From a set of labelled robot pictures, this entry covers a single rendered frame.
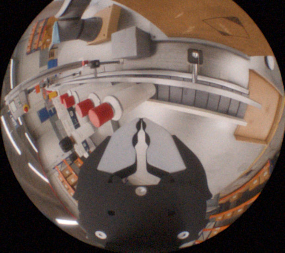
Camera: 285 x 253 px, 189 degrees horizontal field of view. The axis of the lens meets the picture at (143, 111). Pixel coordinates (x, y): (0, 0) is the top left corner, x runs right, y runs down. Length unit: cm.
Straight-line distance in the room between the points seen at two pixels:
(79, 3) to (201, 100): 53
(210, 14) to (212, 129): 36
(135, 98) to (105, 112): 7
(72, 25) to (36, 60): 783
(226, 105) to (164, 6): 28
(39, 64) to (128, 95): 808
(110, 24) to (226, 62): 45
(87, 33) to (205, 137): 65
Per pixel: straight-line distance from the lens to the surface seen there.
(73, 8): 43
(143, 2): 15
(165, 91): 30
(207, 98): 29
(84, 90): 34
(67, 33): 45
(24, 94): 68
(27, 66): 829
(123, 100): 18
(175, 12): 18
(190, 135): 41
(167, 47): 34
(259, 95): 44
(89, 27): 48
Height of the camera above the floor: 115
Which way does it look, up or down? 51 degrees down
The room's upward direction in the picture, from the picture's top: 130 degrees counter-clockwise
